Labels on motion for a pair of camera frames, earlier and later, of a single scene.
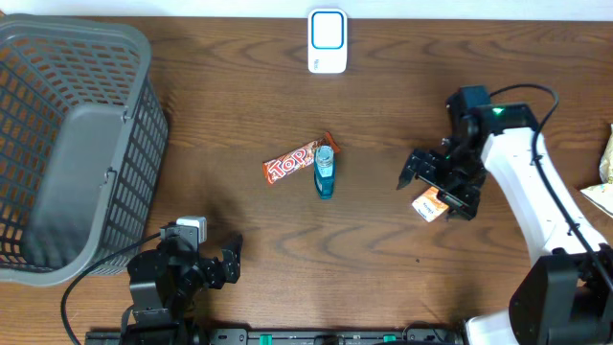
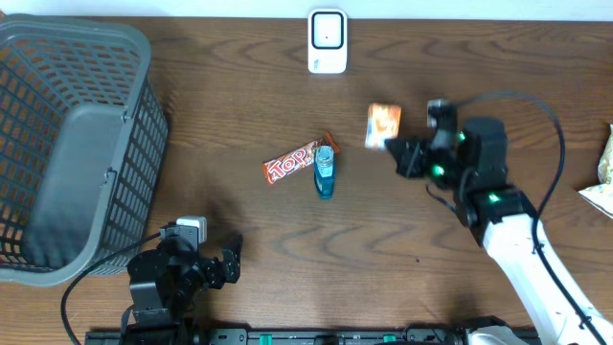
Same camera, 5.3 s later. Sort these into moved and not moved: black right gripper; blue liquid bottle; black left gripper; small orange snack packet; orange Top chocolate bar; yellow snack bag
Moved: black right gripper; small orange snack packet
Not moved: blue liquid bottle; black left gripper; orange Top chocolate bar; yellow snack bag
